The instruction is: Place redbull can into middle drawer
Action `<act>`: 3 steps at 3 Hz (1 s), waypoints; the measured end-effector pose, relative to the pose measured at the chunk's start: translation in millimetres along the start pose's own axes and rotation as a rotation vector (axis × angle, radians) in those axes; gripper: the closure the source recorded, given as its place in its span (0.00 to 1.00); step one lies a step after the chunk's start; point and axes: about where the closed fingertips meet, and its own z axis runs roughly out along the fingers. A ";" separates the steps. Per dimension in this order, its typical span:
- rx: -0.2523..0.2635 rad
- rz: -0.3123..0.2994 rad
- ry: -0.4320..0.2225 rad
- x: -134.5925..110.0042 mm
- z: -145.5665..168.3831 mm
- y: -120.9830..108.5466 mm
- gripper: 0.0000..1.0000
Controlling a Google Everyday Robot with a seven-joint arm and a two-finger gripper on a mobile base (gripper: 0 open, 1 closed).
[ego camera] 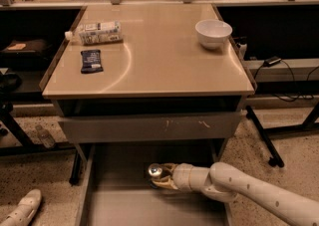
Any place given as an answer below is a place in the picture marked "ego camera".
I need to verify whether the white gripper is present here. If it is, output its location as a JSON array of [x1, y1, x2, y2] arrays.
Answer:
[[152, 163, 192, 192]]

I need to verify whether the open middle drawer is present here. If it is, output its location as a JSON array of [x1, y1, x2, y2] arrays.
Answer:
[[75, 141, 233, 226]]

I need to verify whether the white bowl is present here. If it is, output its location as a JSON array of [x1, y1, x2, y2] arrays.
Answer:
[[195, 19, 232, 50]]

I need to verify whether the redbull can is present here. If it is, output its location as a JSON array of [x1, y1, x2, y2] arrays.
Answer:
[[148, 163, 162, 188]]

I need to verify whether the black bag on shelf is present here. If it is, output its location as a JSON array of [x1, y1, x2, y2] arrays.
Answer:
[[0, 39, 53, 60]]

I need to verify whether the grey drawer cabinet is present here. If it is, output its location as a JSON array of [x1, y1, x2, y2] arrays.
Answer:
[[38, 2, 258, 226]]

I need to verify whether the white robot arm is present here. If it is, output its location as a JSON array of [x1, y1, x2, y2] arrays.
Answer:
[[148, 162, 319, 226]]

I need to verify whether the black power adapter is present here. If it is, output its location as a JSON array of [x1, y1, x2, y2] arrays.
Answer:
[[263, 56, 281, 67]]

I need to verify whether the top drawer front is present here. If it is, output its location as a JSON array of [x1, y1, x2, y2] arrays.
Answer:
[[59, 112, 240, 143]]

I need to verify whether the white perforated shoe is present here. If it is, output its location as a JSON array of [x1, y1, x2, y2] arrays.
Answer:
[[0, 189, 42, 226]]

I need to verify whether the dark blue snack packet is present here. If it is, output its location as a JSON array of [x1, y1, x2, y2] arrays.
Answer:
[[81, 50, 104, 74]]

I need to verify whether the white milk carton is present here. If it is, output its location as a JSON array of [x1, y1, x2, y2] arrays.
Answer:
[[65, 21, 123, 46]]

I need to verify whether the clear plastic water bottle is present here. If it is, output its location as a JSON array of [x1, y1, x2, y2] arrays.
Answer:
[[35, 124, 56, 149]]

